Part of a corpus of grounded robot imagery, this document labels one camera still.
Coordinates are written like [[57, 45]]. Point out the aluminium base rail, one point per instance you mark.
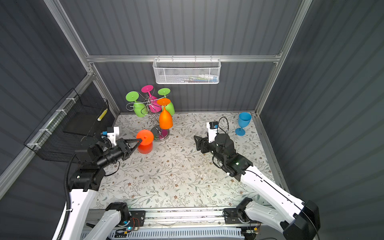
[[202, 217]]

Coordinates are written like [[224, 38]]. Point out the orange plastic wine glass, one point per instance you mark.
[[165, 118]]

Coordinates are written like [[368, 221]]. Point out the chrome wine glass rack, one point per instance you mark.
[[159, 133]]

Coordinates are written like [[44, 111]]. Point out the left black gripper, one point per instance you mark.
[[124, 148]]

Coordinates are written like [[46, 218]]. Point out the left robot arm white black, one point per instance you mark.
[[82, 186]]

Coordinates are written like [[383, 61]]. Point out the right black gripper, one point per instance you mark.
[[201, 141]]

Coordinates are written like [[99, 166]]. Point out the items in white basket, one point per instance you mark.
[[199, 79]]

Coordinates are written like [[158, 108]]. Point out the left green plastic wine glass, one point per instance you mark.
[[139, 108]]

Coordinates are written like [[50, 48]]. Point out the black wire basket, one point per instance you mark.
[[60, 133]]

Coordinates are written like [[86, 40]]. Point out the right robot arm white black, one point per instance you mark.
[[294, 218]]

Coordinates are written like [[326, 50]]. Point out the white ventilation grille strip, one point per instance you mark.
[[215, 233]]

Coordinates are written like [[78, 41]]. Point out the blue plastic wine glass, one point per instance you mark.
[[243, 121]]

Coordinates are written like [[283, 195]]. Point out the red plastic wine glass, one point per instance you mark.
[[147, 137]]

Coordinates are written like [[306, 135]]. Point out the yellow item in black basket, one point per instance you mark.
[[102, 115]]

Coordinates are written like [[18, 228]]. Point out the green plastic wine glass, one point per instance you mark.
[[164, 92], [139, 108]]

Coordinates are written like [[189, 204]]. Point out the pink plastic wine glass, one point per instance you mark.
[[151, 99]]

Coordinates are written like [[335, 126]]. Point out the white wire mesh basket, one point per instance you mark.
[[166, 71]]

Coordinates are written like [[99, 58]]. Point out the right green plastic wine glass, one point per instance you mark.
[[164, 92]]

